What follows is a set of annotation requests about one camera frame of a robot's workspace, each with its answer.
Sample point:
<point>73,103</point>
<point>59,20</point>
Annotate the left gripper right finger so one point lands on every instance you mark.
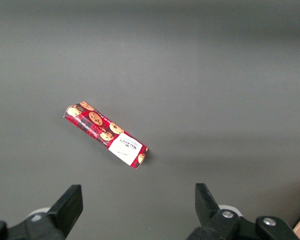
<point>206,207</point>

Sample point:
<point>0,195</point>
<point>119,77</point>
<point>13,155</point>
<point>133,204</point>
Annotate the red tartan cookie box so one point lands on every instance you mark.
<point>102,130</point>

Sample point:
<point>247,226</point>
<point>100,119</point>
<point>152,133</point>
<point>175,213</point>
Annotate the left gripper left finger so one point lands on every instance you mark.
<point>67,207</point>

